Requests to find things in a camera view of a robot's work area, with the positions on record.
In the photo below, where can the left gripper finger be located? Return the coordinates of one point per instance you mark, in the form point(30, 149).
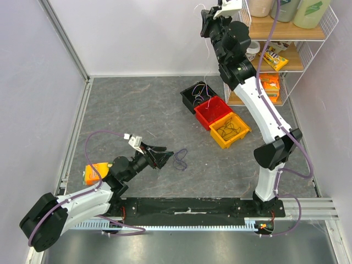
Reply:
point(156, 149)
point(161, 158)

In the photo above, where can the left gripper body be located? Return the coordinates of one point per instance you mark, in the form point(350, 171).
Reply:
point(148, 156)

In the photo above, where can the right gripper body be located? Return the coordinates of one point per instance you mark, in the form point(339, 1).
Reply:
point(208, 25)

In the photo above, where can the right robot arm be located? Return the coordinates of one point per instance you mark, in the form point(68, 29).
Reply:
point(230, 40)

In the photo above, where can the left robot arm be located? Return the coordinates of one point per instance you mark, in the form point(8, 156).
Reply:
point(51, 216)

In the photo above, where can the white paper coffee cup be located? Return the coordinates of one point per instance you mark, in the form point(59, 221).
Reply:
point(252, 50)

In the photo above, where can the beige bottle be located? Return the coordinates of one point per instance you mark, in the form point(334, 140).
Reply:
point(260, 8)

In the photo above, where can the brown white snack box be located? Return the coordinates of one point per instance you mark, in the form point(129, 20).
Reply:
point(279, 46)

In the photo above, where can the black plastic bin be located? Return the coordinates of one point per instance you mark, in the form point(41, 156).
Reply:
point(196, 95)

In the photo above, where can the yellow candy bag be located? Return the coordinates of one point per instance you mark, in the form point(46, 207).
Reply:
point(275, 61)

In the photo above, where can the red plastic bin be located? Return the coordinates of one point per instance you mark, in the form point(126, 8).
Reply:
point(211, 111)

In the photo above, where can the grey green bottle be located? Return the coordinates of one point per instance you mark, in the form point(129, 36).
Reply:
point(287, 10)

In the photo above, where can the yellow plastic bin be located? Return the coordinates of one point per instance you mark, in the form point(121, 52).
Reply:
point(228, 130)

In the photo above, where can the orange snack packs stack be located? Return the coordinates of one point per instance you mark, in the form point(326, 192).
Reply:
point(271, 85)

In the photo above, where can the light green bottle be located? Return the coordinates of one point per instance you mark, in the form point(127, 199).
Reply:
point(310, 13)

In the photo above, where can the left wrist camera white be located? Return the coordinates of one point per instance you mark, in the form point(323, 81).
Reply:
point(134, 141)

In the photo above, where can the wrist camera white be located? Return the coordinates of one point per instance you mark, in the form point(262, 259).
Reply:
point(134, 141)
point(228, 8)

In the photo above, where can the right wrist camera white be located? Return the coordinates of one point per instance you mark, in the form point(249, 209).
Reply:
point(228, 8)

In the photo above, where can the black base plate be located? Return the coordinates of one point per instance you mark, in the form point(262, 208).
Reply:
point(191, 210)

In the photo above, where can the white wire shelf rack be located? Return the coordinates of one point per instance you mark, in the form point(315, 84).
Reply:
point(304, 44)

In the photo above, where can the white slotted cable duct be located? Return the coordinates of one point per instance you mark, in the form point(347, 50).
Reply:
point(99, 224)

